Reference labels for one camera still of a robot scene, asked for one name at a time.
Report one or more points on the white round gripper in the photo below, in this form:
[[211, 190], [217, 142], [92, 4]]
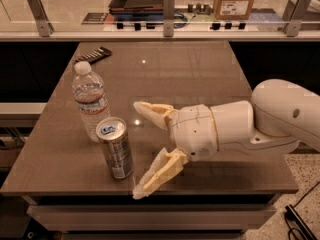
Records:
[[192, 130]]

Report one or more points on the silver Red Bull can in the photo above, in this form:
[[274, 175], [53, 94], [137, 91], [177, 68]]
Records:
[[113, 135]]

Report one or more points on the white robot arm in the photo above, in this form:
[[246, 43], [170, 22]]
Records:
[[276, 119]]

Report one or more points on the dark RXBAR chocolate bar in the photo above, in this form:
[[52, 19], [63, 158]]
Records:
[[95, 55]]

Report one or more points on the clear plastic water bottle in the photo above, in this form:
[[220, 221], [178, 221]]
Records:
[[90, 97]]

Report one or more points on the brown cardboard box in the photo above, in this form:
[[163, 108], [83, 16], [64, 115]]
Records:
[[232, 9]]

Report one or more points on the black device on floor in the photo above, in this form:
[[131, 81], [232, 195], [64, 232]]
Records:
[[292, 215]]

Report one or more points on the middle metal railing post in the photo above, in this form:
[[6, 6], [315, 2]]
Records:
[[168, 18]]

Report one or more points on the metal railing post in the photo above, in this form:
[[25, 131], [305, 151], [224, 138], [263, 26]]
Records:
[[44, 27], [168, 18], [297, 17]]

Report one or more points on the left metal railing post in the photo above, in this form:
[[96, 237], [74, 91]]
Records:
[[44, 27]]

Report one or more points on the right metal railing post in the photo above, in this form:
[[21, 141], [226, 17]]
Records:
[[297, 17]]

